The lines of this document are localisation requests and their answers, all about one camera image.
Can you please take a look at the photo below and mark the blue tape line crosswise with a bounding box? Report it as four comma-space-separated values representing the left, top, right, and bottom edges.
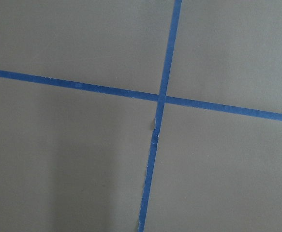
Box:
0, 70, 282, 121

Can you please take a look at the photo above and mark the blue tape line lengthwise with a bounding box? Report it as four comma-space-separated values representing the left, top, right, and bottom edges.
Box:
137, 0, 182, 232

